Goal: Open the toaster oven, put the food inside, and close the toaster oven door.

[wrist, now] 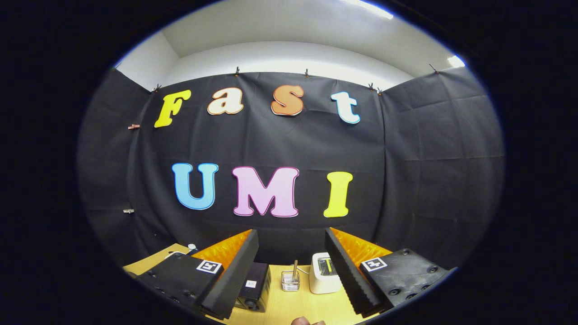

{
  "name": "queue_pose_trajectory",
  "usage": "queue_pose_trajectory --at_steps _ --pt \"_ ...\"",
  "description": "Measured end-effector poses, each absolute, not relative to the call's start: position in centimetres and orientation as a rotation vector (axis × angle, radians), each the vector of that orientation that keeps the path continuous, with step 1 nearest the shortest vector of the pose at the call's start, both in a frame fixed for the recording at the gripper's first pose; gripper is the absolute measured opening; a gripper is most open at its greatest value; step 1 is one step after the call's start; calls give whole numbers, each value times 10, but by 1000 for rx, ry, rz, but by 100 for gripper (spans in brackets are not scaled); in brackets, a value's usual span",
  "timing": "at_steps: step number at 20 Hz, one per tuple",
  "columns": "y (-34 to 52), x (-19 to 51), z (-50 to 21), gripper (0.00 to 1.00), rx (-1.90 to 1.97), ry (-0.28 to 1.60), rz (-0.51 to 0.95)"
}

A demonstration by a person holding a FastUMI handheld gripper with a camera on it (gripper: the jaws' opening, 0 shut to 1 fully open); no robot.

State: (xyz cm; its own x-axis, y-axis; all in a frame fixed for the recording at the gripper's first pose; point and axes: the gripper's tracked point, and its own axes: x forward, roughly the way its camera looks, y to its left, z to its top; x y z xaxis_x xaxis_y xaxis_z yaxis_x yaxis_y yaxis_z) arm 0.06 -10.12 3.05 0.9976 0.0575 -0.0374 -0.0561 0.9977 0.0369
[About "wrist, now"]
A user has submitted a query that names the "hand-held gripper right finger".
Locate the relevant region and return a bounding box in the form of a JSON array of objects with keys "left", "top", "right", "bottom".
[{"left": 324, "top": 227, "right": 452, "bottom": 318}]

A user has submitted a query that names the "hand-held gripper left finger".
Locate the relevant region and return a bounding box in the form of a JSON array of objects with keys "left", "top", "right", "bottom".
[{"left": 135, "top": 229, "right": 260, "bottom": 320}]

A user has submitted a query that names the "black toaster oven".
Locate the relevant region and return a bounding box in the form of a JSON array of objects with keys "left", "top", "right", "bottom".
[{"left": 235, "top": 262, "right": 272, "bottom": 313}]

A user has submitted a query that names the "white toaster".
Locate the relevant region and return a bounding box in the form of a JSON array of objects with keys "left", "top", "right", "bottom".
[{"left": 309, "top": 252, "right": 342, "bottom": 295}]

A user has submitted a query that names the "metal wire mesh holder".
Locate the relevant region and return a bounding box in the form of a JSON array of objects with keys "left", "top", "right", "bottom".
[{"left": 281, "top": 270, "right": 301, "bottom": 292}]

